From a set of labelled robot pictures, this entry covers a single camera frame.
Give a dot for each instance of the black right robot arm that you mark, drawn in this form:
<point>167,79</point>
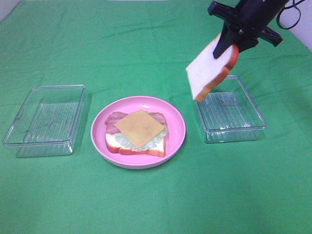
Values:
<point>245,23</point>

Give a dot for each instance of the toy bread slice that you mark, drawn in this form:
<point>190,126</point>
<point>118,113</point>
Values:
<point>116,148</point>
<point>205,72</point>

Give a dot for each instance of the toy lettuce leaf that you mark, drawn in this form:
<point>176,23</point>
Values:
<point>153,143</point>

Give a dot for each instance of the left clear plastic tray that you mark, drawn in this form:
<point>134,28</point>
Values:
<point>48,122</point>

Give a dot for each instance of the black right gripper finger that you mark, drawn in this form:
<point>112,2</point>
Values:
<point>229,36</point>
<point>245,42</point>

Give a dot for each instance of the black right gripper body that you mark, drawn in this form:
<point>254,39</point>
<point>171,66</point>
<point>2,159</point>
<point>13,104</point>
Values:
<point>251,16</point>

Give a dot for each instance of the yellow toy cheese slice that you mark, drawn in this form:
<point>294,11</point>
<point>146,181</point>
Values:
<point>139,127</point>

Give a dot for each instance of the green tablecloth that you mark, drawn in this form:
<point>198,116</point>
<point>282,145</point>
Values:
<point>119,49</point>

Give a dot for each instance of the right clear plastic tray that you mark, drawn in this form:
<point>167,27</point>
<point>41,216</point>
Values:
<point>229,114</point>

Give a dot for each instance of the clear plastic tray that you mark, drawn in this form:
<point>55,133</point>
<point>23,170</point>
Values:
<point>48,122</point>
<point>229,114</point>

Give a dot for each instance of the toy bacon strip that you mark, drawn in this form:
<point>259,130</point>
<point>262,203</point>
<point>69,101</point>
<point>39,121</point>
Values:
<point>117,116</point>

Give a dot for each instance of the pink round plate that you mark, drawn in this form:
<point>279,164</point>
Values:
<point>174,139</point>

